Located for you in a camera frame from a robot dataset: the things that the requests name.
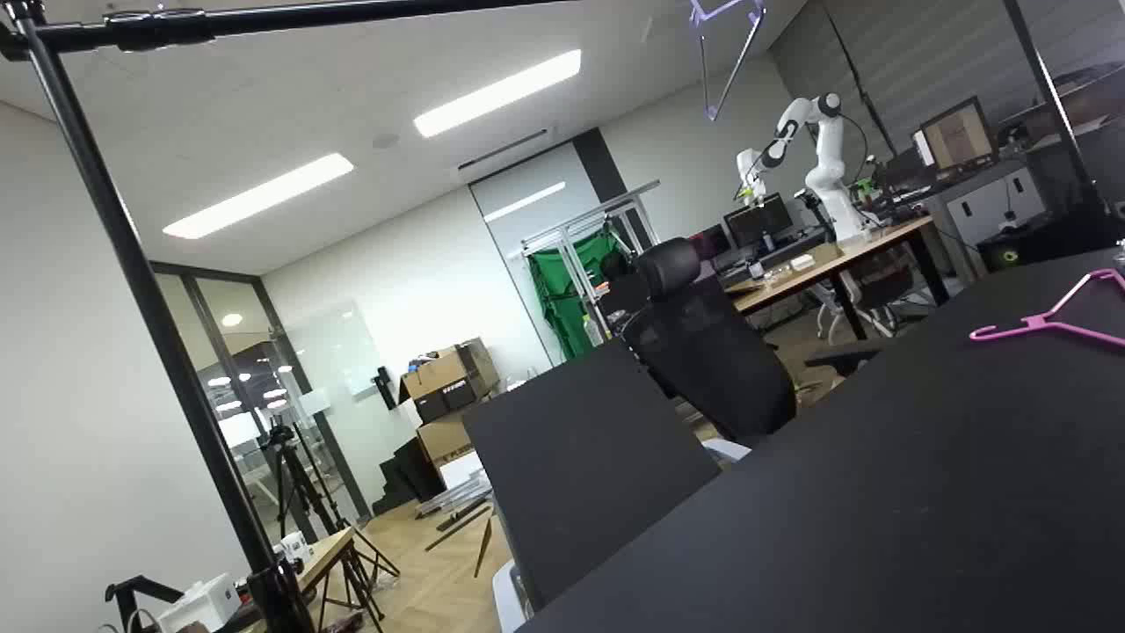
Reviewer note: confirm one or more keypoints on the pink plastic clothes hanger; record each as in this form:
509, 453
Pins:
1031, 328

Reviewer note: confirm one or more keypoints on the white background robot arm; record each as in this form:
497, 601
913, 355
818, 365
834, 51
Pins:
833, 153

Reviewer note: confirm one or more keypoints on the lavender clothes hanger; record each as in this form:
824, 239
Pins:
738, 63

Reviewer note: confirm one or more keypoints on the green cloth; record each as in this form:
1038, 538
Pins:
565, 300

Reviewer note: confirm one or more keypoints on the silver metal garment rack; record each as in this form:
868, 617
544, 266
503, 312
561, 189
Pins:
584, 220

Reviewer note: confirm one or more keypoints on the large cardboard box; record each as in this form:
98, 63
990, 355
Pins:
440, 374

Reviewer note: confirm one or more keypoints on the black flat board panel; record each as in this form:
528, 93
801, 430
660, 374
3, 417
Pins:
584, 469

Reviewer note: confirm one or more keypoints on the black mesh office chair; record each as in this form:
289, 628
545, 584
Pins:
717, 354

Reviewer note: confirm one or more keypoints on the small cardboard box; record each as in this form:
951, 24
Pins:
443, 442

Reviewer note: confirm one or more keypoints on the dark desktop monitor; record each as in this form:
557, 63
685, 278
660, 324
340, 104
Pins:
762, 222

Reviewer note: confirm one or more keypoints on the long ceiling light panel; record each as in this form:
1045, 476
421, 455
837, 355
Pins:
258, 195
497, 93

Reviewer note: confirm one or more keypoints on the wooden desk with black legs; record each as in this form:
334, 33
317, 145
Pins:
847, 251

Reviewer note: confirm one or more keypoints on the wooden folding stool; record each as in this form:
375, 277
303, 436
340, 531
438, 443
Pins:
327, 556

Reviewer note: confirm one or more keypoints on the black rack upright pole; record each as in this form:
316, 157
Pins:
153, 304

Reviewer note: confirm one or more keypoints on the computer monitor with bright screen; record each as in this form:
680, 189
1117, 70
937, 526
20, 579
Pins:
957, 136

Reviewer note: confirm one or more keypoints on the white drawer cabinet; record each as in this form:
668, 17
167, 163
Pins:
997, 209

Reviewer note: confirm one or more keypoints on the white small device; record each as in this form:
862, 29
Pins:
199, 601

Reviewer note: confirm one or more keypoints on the thin black slanted pole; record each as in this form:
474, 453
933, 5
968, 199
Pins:
1049, 99

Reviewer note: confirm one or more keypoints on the black camera tripod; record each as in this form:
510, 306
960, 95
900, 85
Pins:
285, 469

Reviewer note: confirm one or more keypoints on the black horizontal clothes rail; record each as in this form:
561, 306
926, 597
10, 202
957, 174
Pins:
295, 18

